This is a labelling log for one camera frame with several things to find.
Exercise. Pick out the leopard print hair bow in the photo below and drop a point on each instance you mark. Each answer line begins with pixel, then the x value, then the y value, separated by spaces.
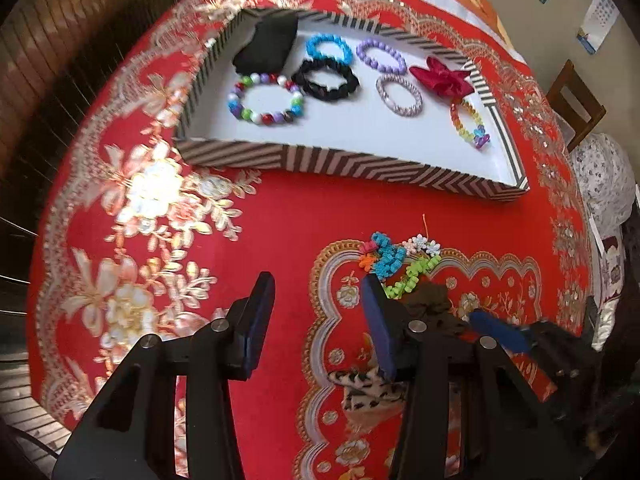
pixel 369 391

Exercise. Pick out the brown scrunchie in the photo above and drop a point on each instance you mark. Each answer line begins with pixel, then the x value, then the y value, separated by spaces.
pixel 429 303

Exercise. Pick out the brown wooden door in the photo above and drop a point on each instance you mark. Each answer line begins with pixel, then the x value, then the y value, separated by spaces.
pixel 56 55

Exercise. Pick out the white floral cushion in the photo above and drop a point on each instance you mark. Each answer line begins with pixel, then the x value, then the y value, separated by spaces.
pixel 606 180

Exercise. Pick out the red floral tablecloth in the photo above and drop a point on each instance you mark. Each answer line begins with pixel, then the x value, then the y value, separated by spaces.
pixel 136 241

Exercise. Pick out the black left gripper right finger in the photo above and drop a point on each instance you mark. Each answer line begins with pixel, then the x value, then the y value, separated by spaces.
pixel 506 433

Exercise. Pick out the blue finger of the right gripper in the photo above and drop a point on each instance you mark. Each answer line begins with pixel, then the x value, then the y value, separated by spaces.
pixel 509 336

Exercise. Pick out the striped white tray box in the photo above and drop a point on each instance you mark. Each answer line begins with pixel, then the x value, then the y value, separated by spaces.
pixel 359 137

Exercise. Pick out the wall calendar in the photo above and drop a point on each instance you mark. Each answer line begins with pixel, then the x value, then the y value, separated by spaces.
pixel 597 23

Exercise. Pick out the black scrunchie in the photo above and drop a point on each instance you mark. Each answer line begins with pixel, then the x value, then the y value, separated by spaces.
pixel 326 79

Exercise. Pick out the red satin bow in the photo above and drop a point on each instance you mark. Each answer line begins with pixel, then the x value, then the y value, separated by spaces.
pixel 439 79

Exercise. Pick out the black fabric bow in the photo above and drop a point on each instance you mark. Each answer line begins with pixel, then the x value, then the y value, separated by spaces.
pixel 270 46

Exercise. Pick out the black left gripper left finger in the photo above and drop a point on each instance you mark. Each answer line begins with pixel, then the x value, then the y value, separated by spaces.
pixel 128 430

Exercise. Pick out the wooden chair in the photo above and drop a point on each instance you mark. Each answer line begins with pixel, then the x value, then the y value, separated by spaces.
pixel 574 105

